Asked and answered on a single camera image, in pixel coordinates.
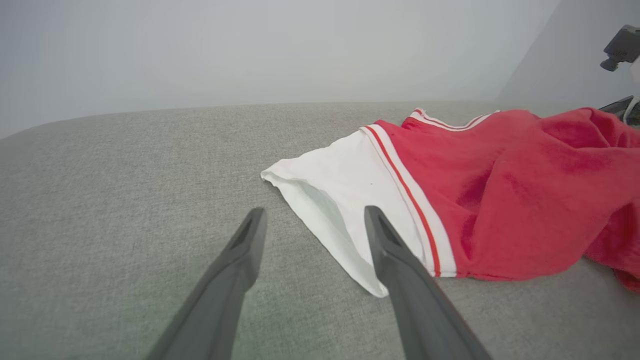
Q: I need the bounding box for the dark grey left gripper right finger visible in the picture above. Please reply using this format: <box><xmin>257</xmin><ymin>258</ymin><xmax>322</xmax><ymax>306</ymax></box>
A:
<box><xmin>364</xmin><ymin>205</ymin><xmax>494</xmax><ymax>360</ymax></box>

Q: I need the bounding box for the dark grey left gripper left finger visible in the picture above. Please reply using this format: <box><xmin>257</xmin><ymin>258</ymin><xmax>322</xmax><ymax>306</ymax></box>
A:
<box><xmin>145</xmin><ymin>208</ymin><xmax>268</xmax><ymax>360</ymax></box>

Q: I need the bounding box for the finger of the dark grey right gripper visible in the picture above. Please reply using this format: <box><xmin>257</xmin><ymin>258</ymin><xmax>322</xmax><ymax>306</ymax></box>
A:
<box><xmin>598</xmin><ymin>95</ymin><xmax>640</xmax><ymax>126</ymax></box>

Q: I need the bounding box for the red and white shirt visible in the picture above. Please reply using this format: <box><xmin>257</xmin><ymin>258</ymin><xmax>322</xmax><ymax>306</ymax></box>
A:
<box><xmin>260</xmin><ymin>107</ymin><xmax>640</xmax><ymax>299</ymax></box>

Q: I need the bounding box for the grey partition panel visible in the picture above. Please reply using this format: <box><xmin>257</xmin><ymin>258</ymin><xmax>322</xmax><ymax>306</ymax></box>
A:
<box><xmin>496</xmin><ymin>0</ymin><xmax>640</xmax><ymax>109</ymax></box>

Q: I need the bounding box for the grey fabric sofa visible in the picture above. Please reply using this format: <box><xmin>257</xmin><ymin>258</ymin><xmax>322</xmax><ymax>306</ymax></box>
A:
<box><xmin>0</xmin><ymin>100</ymin><xmax>640</xmax><ymax>360</ymax></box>

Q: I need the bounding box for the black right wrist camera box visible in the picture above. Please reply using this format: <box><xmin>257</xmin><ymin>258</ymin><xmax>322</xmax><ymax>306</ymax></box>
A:
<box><xmin>600</xmin><ymin>24</ymin><xmax>640</xmax><ymax>72</ymax></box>

